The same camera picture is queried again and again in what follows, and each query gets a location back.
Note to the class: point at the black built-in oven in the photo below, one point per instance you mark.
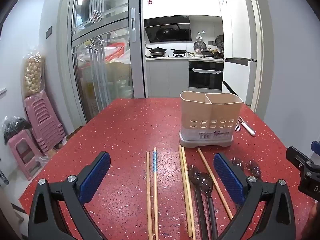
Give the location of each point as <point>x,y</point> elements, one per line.
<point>205,75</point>

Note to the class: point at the black plastic bag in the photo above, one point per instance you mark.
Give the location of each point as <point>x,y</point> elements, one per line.
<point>16,128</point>

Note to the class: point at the stack of pink stools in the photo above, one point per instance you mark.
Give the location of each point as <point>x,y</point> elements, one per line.
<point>42,122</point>

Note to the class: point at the clear bag of snacks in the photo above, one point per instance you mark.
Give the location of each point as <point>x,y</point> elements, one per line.
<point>32,75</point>

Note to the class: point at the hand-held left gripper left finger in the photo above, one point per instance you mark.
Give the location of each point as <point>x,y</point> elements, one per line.
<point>96,177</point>

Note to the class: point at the red plastic basket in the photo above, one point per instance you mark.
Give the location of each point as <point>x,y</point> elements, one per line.
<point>116,52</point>

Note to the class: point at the glass sliding door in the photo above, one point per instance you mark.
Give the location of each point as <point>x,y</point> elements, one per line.
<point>100,55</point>

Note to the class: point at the blue patterned wooden chopstick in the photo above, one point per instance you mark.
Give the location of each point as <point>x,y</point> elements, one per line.
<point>155,192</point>

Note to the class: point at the dark translucent plastic spoon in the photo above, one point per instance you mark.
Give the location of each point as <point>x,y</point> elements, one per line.
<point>253,167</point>
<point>195,177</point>
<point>206,182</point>

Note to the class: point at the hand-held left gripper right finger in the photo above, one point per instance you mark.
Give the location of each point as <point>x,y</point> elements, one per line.
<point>228,180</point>

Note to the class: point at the black wok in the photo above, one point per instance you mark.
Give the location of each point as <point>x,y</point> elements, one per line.
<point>208,52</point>

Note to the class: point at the small metal fork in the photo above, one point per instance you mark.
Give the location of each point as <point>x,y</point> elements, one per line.
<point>238,126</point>

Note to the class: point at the white refrigerator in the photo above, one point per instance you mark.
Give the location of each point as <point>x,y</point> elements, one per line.
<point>237,30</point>

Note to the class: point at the black range hood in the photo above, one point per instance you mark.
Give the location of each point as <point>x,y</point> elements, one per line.
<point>167,30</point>

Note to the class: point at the black ladle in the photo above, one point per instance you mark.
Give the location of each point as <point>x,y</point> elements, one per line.
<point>238,163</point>

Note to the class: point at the plain wooden chopstick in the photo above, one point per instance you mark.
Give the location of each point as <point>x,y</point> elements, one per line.
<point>215,182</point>
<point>186,200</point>
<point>149,195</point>

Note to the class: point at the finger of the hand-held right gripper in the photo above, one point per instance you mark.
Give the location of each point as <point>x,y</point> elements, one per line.
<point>298,156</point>
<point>316,148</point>

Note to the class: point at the round splatter screen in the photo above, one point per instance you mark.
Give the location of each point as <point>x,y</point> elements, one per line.
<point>199,46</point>
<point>219,41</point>

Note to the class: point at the beige utensil holder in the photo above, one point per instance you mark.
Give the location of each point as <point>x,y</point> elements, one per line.
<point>211,120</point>

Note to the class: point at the dark wall switch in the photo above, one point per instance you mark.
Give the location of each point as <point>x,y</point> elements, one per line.
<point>49,32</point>

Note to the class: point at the black frying pan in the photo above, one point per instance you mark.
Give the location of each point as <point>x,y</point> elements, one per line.
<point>178,51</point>
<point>157,50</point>

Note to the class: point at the pink plastic stool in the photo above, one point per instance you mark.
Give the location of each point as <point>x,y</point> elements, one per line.
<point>22,152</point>

